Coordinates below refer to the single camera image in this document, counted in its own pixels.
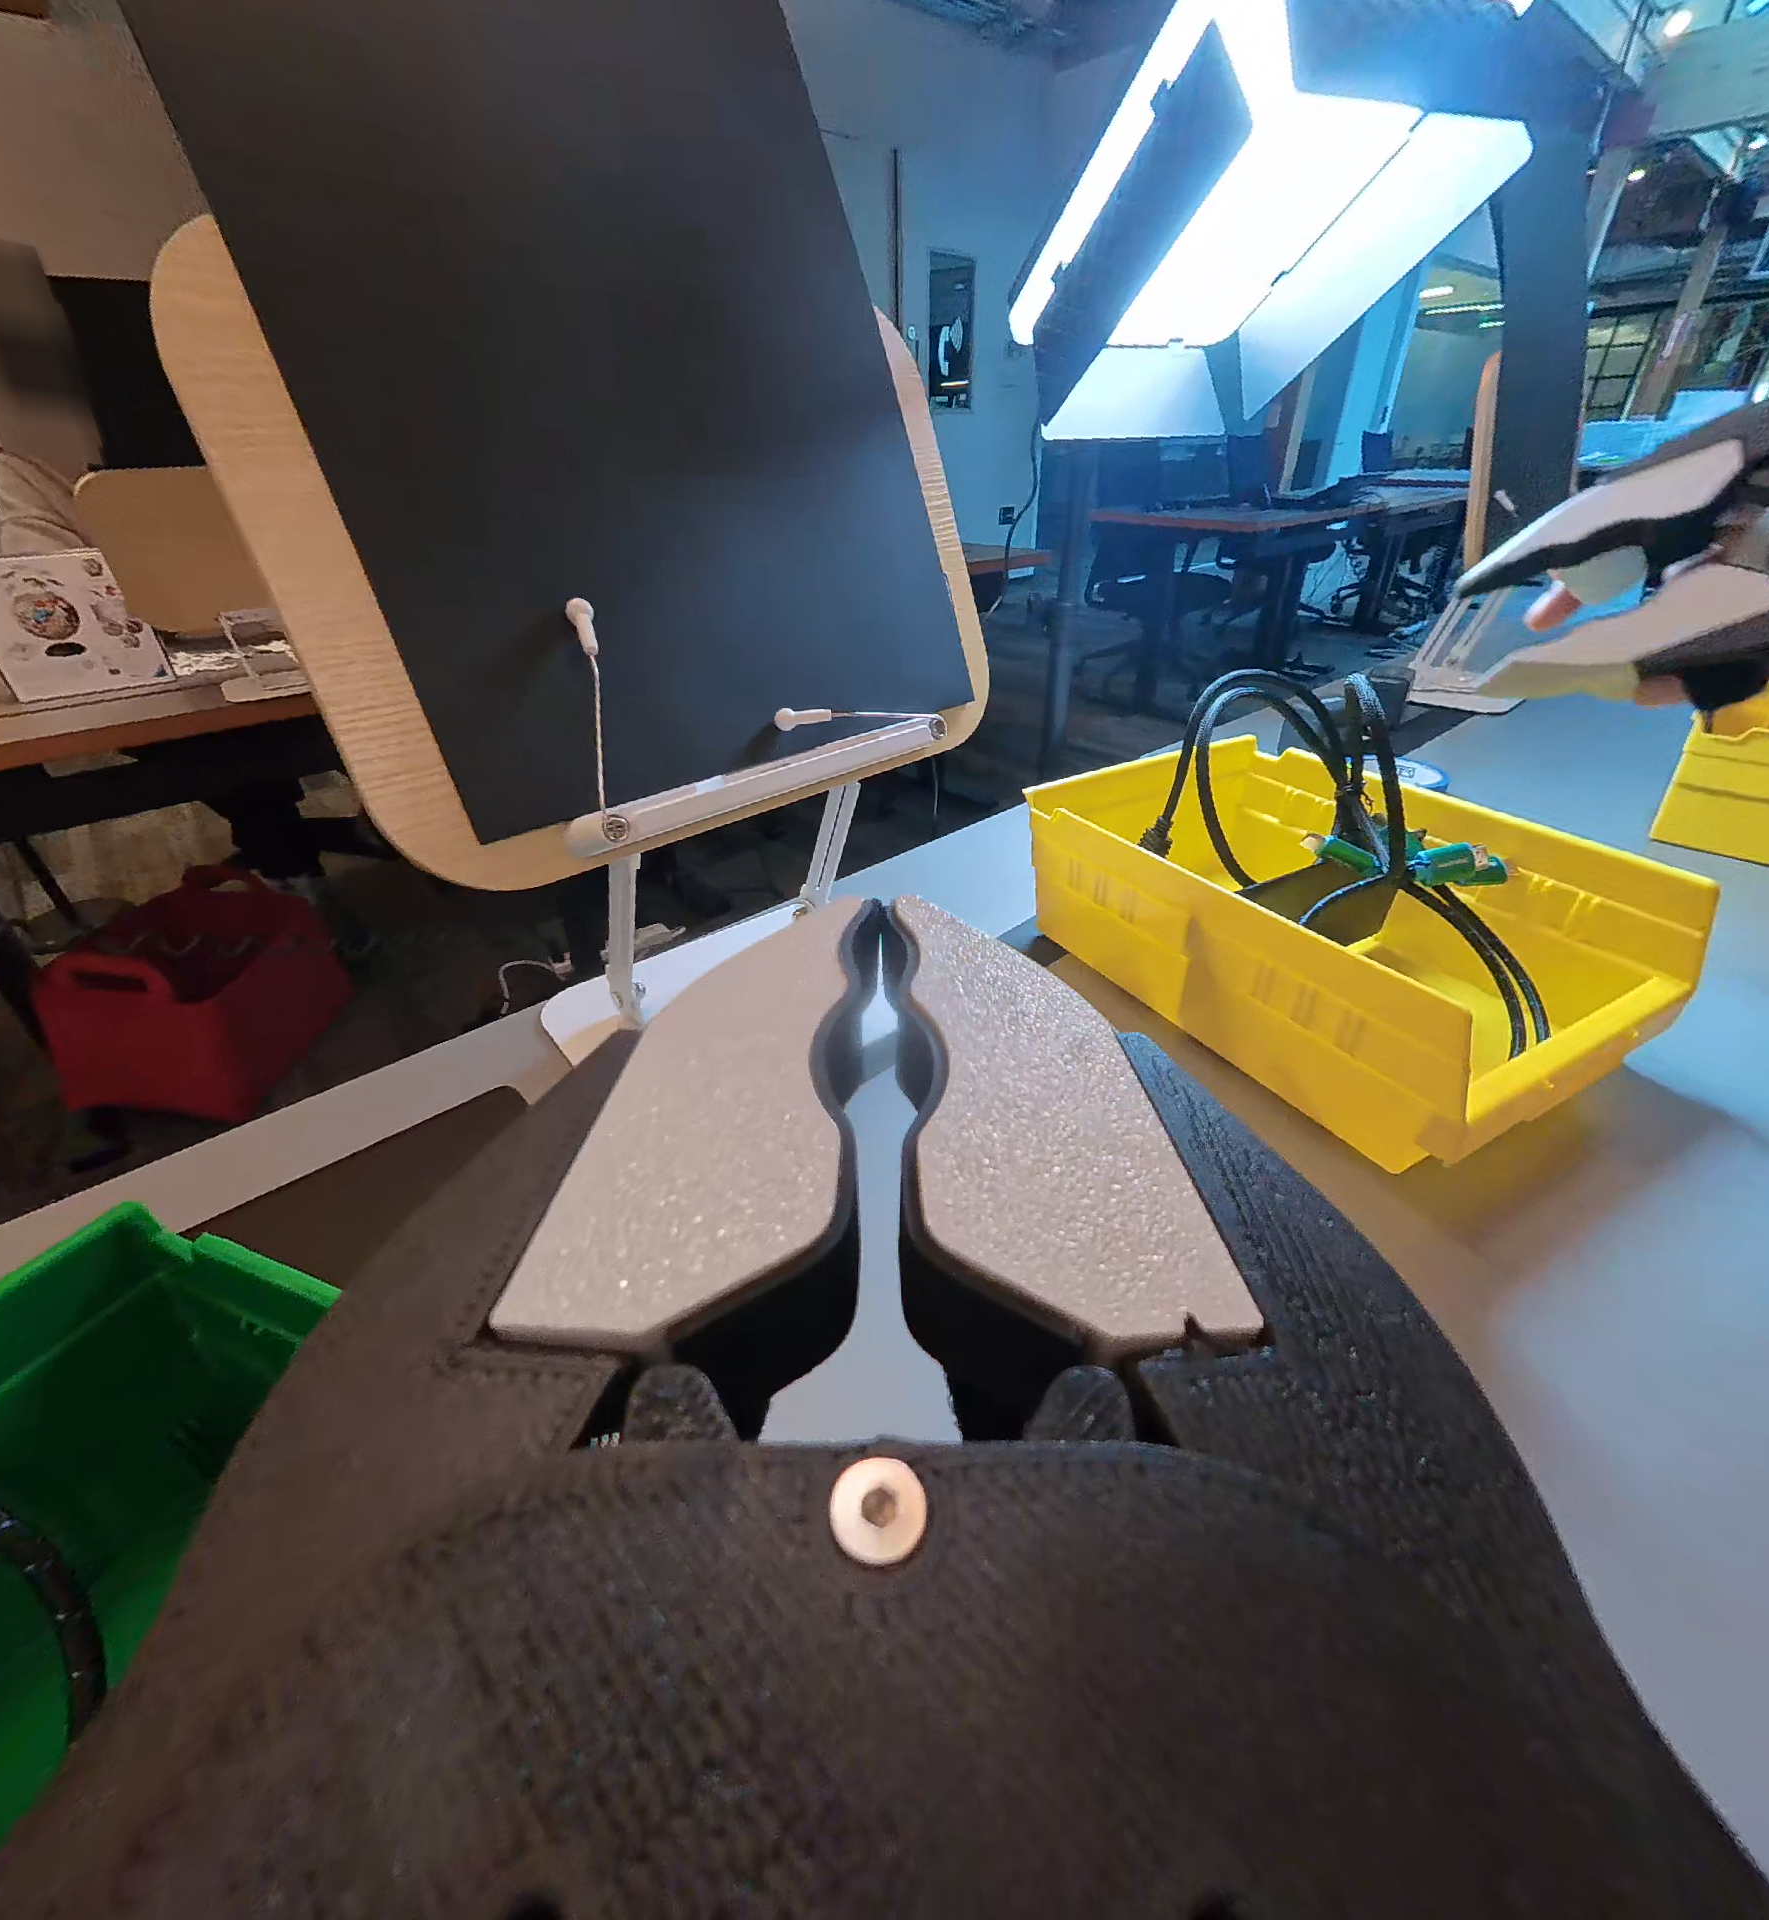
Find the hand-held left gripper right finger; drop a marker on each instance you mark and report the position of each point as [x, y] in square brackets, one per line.
[1064, 1154]

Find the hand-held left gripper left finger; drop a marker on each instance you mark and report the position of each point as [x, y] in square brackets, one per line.
[704, 1169]

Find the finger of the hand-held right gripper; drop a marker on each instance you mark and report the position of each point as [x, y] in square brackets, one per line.
[1650, 637]
[1601, 510]

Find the yellow plastic bin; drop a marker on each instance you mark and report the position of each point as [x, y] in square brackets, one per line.
[1274, 1019]
[1757, 796]

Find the green plastic bin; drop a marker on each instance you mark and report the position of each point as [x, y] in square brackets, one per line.
[76, 1351]

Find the white angled stand plate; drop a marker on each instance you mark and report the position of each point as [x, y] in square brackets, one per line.
[1428, 672]

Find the background desk with black legs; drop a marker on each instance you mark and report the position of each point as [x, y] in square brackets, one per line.
[1274, 518]

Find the black bin divider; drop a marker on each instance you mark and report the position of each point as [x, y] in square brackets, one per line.
[1320, 907]

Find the white desk stand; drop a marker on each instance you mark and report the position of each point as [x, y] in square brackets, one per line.
[754, 783]

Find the black office chair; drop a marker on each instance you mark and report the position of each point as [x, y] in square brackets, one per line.
[1123, 575]

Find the red plastic bin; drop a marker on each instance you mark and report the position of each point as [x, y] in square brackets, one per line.
[194, 1035]

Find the clear acrylic holder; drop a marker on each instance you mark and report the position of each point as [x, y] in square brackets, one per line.
[263, 658]

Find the white printed leaflet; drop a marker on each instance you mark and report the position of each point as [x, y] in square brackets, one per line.
[56, 630]

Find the dark wall sign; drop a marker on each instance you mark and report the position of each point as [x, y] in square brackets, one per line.
[953, 328]

